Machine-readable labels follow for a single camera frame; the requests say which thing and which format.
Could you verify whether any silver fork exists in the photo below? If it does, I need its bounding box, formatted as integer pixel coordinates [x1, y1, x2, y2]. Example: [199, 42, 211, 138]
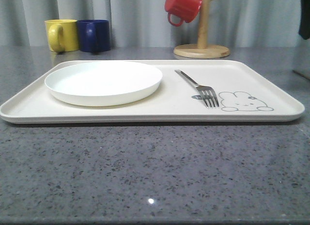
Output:
[174, 70, 219, 108]

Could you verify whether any white round plate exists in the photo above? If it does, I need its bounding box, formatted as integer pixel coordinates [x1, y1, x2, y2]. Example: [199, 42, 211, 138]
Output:
[45, 60, 163, 106]

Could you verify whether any beige rabbit serving tray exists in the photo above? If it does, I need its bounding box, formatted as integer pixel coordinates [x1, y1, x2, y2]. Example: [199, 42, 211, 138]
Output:
[0, 60, 305, 124]

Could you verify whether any wooden mug tree stand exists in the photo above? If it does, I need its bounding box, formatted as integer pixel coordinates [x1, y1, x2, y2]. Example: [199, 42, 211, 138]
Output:
[173, 0, 230, 59]

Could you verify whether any grey curtain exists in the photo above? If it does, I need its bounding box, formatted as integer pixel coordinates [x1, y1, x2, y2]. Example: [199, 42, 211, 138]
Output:
[0, 0, 310, 47]

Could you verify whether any dark blue mug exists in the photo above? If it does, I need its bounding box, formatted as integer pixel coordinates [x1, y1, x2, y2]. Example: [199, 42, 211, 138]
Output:
[77, 19, 110, 53]

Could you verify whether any red mug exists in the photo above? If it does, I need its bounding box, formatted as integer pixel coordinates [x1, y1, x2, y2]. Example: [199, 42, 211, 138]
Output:
[164, 0, 202, 27]

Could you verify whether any yellow mug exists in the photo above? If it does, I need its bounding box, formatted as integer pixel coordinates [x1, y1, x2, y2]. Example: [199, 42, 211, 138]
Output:
[45, 19, 79, 53]

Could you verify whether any dark object at right edge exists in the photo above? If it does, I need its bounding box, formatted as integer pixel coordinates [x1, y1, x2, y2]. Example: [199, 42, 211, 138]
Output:
[298, 0, 310, 40]

